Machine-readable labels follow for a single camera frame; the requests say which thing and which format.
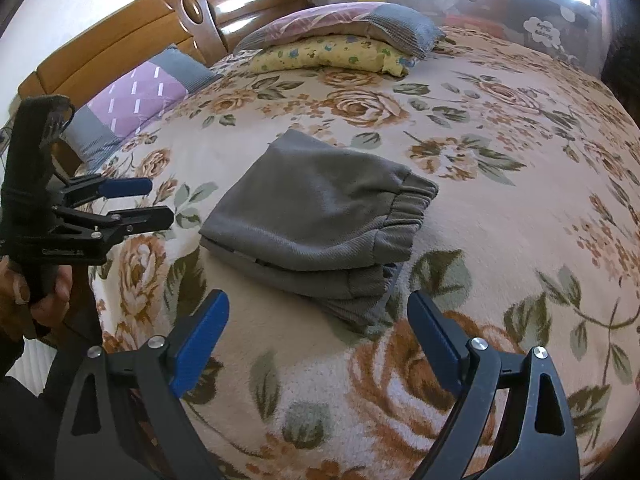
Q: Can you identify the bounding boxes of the grey pants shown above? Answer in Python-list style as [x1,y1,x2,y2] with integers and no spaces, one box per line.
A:
[200,129,438,328]

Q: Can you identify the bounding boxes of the left hand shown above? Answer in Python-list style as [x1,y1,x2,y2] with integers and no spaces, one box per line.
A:
[1,258,73,341]

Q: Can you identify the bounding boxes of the purple grey pillow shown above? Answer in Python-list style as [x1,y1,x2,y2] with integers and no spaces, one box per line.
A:
[61,44,220,171]

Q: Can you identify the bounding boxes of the floral bed blanket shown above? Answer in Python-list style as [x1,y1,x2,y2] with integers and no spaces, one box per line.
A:
[89,27,639,479]

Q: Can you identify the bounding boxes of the wooden headboard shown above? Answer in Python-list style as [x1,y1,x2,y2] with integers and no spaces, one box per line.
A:
[17,0,310,107]

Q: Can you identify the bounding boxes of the yellow floral pillow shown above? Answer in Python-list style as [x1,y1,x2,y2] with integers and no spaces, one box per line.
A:
[248,35,418,77]

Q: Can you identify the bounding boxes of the pink grey striped pillow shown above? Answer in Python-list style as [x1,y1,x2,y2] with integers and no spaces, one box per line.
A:
[235,1,445,60]

